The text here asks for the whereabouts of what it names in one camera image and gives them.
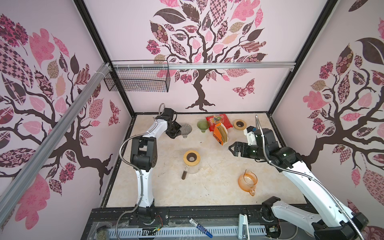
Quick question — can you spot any right metal conduit cable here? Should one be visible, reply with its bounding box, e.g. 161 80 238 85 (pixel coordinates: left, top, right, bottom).
254 114 365 240

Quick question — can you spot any clear glass carafe brown handle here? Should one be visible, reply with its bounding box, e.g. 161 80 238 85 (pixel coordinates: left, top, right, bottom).
182 165 200 180

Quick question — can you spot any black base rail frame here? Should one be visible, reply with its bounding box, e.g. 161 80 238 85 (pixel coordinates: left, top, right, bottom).
80 203 319 240

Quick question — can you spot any green glass dripper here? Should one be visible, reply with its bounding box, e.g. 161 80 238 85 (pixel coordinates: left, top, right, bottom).
197 119 210 133

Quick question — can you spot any orange glass pitcher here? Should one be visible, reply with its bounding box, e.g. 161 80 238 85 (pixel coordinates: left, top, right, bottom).
238 170 258 196

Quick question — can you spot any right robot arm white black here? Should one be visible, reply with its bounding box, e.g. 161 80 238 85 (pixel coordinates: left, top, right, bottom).
229 127 369 240

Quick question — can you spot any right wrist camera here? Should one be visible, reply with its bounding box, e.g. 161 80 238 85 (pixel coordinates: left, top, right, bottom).
243 126 257 146

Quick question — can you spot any blue white marker pen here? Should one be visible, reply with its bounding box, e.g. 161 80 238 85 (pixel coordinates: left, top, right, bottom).
189 218 213 238

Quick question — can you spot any red snack bag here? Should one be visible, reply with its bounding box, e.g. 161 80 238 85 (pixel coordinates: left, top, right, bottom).
206 114 233 132

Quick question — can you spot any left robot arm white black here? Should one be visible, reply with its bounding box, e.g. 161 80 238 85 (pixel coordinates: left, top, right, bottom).
130 108 181 219

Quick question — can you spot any aluminium rail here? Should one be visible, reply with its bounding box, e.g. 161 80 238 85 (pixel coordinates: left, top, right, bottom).
113 62 296 70
1 63 111 224

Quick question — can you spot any white slotted cable duct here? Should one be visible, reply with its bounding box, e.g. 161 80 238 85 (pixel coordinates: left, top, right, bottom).
107 225 267 240

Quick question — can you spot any black wire basket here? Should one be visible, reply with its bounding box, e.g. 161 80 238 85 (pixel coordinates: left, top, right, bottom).
104 60 171 92

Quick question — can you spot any orange coffee filter pack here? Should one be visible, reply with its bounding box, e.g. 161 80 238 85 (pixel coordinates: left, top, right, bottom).
213 123 229 146

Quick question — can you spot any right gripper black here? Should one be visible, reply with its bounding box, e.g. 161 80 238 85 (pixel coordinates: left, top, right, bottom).
227 141 266 161

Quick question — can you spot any left aluminium rail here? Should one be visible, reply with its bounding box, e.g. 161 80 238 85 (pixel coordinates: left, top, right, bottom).
1 63 111 224

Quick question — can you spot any back aluminium rail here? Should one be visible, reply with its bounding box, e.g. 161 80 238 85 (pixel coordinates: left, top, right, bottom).
113 62 296 70

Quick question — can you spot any clear ribbed glass dripper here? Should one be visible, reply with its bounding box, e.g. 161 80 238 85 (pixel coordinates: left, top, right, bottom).
180 123 192 138

